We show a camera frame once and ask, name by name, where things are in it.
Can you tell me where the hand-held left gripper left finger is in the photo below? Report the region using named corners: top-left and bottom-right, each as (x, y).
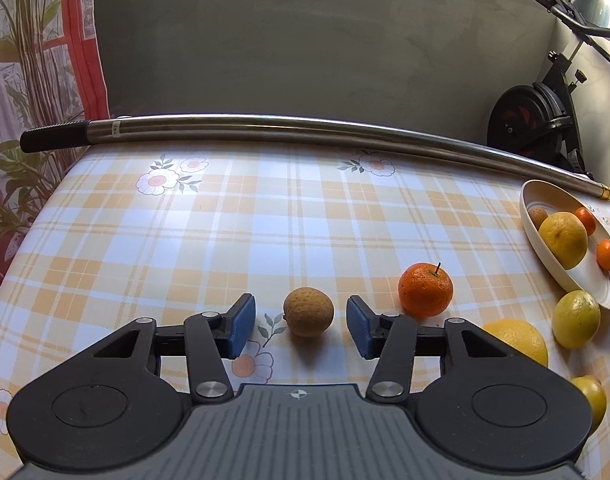
top-left (90, 294), bottom-right (257, 405)

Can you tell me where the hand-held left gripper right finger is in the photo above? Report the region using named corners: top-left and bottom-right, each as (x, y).
top-left (346, 295), bottom-right (523, 405)

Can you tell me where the brown longan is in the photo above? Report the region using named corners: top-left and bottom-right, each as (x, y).
top-left (283, 287), bottom-right (335, 338)

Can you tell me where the yellow-green lemon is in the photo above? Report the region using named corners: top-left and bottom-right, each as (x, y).
top-left (552, 290), bottom-right (601, 350)
top-left (570, 375), bottom-right (607, 436)

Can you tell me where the large yellow lemon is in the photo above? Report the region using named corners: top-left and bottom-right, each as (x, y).
top-left (538, 211), bottom-right (588, 270)

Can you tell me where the cream round plate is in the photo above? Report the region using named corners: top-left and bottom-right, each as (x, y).
top-left (519, 180), bottom-right (610, 313)

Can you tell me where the checked floral tablecloth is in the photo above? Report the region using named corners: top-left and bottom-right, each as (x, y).
top-left (0, 140), bottom-right (610, 480)

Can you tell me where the long steel pole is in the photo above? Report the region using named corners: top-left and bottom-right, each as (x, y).
top-left (20, 116), bottom-right (610, 206)

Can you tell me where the black exercise bike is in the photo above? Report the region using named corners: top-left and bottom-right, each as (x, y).
top-left (486, 0), bottom-right (610, 183)

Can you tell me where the printed fabric backdrop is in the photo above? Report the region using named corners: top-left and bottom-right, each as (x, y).
top-left (0, 0), bottom-right (110, 281)

